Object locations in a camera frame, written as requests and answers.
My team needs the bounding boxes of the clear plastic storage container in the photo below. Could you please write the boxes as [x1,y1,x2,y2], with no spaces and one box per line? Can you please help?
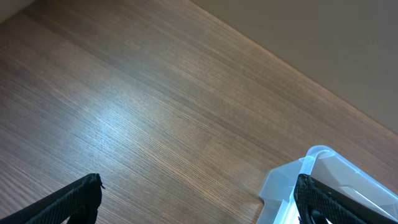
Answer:
[257,145,397,224]

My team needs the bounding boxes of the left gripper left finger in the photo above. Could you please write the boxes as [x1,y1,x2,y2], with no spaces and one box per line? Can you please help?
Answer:
[1,173,104,224]

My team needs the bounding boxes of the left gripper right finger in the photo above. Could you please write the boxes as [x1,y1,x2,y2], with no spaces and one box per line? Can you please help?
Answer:
[294,174,397,224]

